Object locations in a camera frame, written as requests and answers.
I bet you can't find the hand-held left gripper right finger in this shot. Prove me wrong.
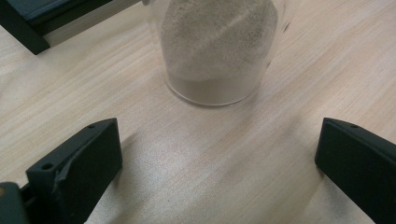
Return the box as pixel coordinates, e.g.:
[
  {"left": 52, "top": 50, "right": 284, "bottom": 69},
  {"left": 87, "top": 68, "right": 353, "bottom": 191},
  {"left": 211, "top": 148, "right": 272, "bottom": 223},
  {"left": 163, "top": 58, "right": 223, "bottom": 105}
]
[{"left": 314, "top": 117, "right": 396, "bottom": 224}]

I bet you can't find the glass jar of pale powder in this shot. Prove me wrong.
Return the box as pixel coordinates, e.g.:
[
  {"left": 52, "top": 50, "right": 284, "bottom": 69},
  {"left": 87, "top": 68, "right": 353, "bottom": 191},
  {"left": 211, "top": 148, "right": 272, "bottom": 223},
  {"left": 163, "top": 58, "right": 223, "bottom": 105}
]
[{"left": 146, "top": 0, "right": 293, "bottom": 107}]

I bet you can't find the black metal shelf rack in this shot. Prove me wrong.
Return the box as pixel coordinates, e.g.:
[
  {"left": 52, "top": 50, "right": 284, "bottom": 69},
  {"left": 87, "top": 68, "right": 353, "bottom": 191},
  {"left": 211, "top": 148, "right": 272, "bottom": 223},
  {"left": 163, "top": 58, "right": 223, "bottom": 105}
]
[{"left": 0, "top": 0, "right": 141, "bottom": 56}]

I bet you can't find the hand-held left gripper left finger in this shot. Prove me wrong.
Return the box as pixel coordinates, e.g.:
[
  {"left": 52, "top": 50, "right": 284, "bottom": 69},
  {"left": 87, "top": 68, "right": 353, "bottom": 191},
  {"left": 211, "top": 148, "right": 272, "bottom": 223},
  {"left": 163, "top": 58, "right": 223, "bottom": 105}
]
[{"left": 20, "top": 117, "right": 123, "bottom": 224}]

